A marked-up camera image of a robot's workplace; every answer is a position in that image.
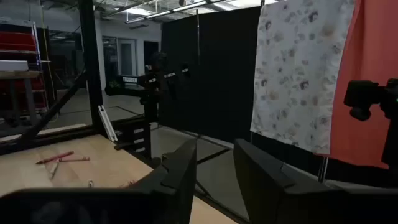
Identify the metal pole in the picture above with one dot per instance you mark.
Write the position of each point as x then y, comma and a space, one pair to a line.
322, 169

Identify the black frame post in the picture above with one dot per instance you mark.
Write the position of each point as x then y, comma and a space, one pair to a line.
90, 62

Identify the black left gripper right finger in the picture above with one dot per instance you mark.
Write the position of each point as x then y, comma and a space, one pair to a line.
295, 202

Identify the white crayon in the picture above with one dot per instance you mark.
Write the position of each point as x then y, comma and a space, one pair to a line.
53, 171
90, 183

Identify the black table end rail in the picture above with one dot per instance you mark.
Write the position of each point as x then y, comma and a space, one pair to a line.
46, 141

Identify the wooden side table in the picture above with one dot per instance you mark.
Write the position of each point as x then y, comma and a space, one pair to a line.
18, 74

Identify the white box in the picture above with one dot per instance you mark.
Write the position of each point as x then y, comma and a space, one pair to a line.
12, 65

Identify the red shelf rack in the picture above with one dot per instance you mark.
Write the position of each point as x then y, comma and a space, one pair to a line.
17, 42

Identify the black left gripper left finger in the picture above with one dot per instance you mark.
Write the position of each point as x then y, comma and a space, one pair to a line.
93, 208

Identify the grey door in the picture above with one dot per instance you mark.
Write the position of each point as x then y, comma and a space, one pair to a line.
127, 59

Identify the white grey-flowered cloth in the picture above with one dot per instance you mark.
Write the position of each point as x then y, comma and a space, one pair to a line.
295, 77

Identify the black diagonal frame brace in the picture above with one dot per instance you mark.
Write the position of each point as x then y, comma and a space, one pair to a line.
53, 109

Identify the black curtain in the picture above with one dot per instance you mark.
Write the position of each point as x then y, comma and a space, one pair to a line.
217, 77

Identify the ceiling strip light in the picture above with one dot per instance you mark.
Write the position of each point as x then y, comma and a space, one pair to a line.
161, 14

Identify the black camera on stand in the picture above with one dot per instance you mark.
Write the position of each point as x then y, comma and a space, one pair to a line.
360, 96

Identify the white bar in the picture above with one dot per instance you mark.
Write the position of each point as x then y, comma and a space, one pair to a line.
107, 123

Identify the coral red cloth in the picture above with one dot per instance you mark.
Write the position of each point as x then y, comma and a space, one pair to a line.
367, 46

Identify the red crayon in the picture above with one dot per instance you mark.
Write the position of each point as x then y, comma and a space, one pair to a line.
56, 157

